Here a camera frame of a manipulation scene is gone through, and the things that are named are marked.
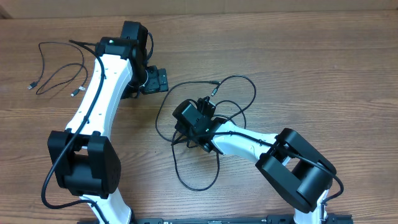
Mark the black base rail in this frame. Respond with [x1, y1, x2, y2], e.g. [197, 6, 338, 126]
[77, 213, 354, 224]

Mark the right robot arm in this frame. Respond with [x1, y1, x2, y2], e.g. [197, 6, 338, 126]
[172, 97, 336, 223]

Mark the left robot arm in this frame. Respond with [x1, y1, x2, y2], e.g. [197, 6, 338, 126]
[41, 21, 169, 223]

